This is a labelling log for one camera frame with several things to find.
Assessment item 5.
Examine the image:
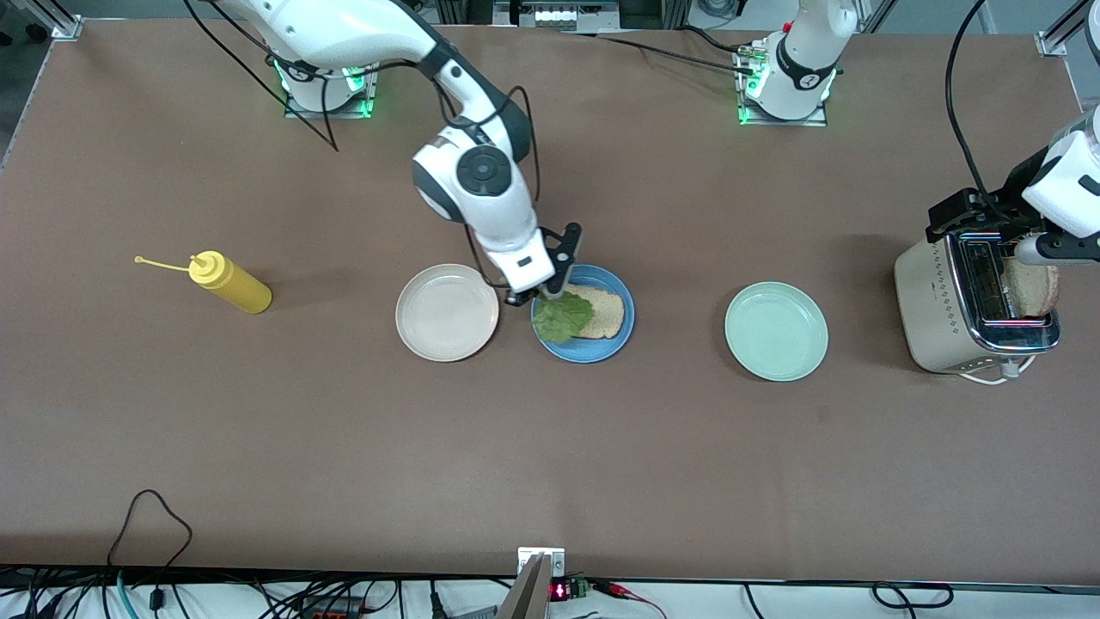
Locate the white toaster power cord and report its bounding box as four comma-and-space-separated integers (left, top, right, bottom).
958, 357, 1036, 385

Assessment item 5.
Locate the pale green round plate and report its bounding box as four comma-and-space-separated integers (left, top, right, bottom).
724, 281, 829, 382

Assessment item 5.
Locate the yellow mustard squeeze bottle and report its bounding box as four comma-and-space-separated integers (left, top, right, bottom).
135, 250, 273, 315

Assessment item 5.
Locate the blue round plate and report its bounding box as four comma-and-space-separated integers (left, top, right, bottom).
530, 264, 636, 364

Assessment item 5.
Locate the black coiled cable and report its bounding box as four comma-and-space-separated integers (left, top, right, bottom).
872, 582, 955, 610

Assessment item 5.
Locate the green lettuce leaf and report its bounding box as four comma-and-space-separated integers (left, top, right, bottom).
531, 291, 596, 345

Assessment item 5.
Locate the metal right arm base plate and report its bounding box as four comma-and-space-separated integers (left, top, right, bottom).
284, 64, 381, 120

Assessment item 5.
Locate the black cable to arm base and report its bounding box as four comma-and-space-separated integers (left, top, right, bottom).
593, 33, 761, 77

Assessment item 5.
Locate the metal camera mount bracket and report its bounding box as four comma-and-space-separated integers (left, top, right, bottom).
498, 548, 566, 619

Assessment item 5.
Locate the red clip lead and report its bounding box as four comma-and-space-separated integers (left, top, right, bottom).
597, 580, 667, 618

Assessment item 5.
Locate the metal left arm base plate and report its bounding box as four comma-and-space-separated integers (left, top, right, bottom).
735, 43, 829, 127

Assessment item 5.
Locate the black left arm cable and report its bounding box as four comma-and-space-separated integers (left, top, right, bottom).
945, 0, 1045, 224

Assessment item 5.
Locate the electronics box with white lights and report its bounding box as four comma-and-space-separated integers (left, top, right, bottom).
494, 0, 620, 31

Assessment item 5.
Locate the toasted bread slice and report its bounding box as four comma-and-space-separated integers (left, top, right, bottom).
1005, 258, 1060, 318
563, 285, 626, 340

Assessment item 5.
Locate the beige chrome toaster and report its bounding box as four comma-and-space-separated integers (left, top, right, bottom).
894, 230, 1060, 376

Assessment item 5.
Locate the thin black looped cable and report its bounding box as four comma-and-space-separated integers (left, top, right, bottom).
107, 489, 193, 585

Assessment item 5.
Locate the aluminium frame corner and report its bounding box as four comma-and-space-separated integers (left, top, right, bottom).
1036, 0, 1100, 58
34, 0, 84, 41

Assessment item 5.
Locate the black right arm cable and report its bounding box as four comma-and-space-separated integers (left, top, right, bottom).
180, 0, 542, 289

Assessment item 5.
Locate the beige round plate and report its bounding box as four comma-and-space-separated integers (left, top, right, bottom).
395, 263, 500, 362

